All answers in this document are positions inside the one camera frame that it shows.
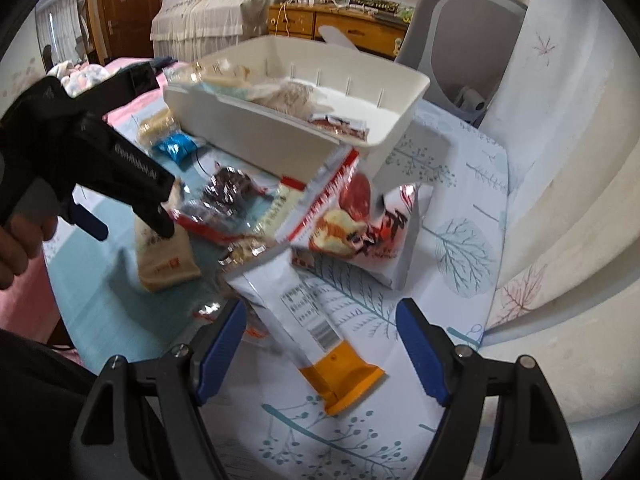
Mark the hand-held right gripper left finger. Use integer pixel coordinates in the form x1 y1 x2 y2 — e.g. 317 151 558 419
70 299 248 480

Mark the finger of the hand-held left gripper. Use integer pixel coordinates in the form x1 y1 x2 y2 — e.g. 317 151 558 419
60 199 109 242
75 115 177 239

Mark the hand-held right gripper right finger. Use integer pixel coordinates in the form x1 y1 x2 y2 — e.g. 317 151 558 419
395 297 583 480

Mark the blue candy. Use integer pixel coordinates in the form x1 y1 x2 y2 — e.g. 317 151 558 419
152 132 201 163

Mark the beige packet with red label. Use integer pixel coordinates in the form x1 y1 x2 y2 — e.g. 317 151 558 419
134 215 201 295

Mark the white and orange packet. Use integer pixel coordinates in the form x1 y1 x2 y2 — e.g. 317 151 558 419
227 250 386 417

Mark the chocolate candy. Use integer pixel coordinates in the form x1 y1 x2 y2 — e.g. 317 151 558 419
170 165 278 226

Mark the red and white chips bag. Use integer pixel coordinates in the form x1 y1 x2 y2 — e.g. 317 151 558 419
292 172 433 291

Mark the white plastic bin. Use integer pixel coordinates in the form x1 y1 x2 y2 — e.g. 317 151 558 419
162 35 431 188

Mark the clear packet with pink cake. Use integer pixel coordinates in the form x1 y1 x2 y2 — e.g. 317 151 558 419
260 80 321 111

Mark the white packet with red border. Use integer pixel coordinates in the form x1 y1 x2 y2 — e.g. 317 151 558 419
172 147 361 246

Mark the red star print packet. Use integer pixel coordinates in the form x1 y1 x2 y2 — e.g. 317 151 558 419
307 112 371 141

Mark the person's left hand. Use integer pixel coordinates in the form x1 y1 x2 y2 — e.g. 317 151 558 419
0 210 60 291

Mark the teal striped table mat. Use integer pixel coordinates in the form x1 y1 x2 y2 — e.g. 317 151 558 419
42 150 236 366

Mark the white fluffy blanket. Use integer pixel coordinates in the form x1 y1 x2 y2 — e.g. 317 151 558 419
55 60 108 96

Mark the brown wooden door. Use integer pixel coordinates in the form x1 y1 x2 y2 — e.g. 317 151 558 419
95 0 163 66

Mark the tree patterned tablecloth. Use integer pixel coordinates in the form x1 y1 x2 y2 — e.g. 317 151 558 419
42 95 508 480

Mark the lace covered piano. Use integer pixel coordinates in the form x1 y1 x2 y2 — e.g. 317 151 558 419
150 0 283 63

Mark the person's dark clothed leg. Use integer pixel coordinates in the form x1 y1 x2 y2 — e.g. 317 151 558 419
0 327 101 480

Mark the wooden desk with drawers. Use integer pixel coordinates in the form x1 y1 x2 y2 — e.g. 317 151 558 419
267 0 416 58

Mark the white leaf print curtain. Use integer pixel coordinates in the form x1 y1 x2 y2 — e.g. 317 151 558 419
480 0 640 436

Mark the grey office chair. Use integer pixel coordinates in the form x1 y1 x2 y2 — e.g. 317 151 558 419
317 0 531 128

